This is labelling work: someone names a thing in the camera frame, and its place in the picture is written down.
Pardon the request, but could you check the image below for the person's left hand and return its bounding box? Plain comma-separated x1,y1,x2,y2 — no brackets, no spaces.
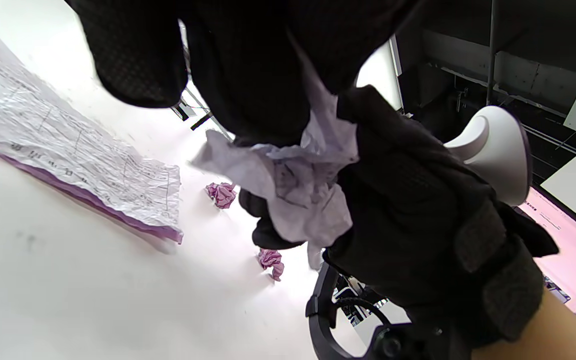
238,85,560,349

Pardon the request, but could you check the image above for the person's left forearm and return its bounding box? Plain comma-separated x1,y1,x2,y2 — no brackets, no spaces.
470,287,576,360

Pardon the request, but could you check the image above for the black light stand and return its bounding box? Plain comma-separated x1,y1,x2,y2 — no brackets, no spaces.
485,0,500,107

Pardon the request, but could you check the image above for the black standing desk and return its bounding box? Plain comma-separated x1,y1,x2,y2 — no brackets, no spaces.
190,111,215,132

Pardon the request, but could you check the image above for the black and white hand controller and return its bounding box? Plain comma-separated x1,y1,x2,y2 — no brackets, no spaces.
443,105,534,208

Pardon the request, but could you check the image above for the white invoice paper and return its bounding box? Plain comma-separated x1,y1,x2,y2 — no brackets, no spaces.
0,15,183,231
190,45,361,271

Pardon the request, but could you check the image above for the person's right hand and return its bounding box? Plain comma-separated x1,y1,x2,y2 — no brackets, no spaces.
65,0,419,147

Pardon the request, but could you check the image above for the black computer tower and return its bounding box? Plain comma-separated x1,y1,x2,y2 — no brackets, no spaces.
170,100,192,122

